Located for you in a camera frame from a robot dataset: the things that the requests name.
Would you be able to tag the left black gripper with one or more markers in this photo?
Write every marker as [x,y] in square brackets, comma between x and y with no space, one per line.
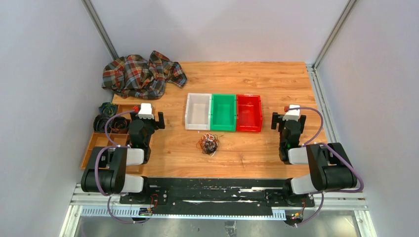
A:
[157,125]

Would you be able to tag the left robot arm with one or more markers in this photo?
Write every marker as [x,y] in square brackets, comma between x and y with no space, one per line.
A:
[106,169]

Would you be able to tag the aluminium frame post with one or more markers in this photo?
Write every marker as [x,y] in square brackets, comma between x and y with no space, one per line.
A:
[100,28]
[334,32]

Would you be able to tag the green patterned fabric roll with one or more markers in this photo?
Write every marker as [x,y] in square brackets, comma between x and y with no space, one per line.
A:
[108,109]

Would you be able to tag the red plastic bin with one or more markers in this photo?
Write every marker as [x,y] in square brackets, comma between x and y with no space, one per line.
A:
[249,113]

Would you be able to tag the green plastic bin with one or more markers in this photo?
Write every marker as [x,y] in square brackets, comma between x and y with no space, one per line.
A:
[223,112]

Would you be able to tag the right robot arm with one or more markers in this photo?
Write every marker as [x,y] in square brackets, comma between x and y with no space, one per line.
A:
[329,166]

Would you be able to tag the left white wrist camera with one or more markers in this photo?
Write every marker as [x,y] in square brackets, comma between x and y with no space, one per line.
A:
[146,111]

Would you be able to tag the white plastic bin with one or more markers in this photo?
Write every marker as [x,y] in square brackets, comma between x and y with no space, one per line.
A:
[197,114]

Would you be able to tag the plaid cloth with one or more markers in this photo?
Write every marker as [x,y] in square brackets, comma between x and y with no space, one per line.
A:
[135,76]

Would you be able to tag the dark fabric roll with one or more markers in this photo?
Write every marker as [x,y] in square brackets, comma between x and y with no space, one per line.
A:
[99,123]

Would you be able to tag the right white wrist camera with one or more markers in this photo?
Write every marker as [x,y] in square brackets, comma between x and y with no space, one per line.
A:
[292,112]

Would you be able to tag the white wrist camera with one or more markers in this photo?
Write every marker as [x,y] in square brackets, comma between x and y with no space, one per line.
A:
[146,111]
[292,112]

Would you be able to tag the wooden compartment tray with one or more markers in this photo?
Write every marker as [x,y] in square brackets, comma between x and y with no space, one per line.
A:
[99,139]

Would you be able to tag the brown fabric roll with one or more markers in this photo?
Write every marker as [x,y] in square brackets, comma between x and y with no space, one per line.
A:
[120,125]

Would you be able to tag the left aluminium frame post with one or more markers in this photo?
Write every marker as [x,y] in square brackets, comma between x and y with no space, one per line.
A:
[100,28]

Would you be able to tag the right aluminium frame post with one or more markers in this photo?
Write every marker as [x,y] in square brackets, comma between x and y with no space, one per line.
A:
[334,32]

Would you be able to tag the aluminium front rail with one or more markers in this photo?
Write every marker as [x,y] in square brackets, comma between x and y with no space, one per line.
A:
[92,205]

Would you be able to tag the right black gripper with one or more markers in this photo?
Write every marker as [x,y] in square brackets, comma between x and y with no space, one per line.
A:
[279,120]

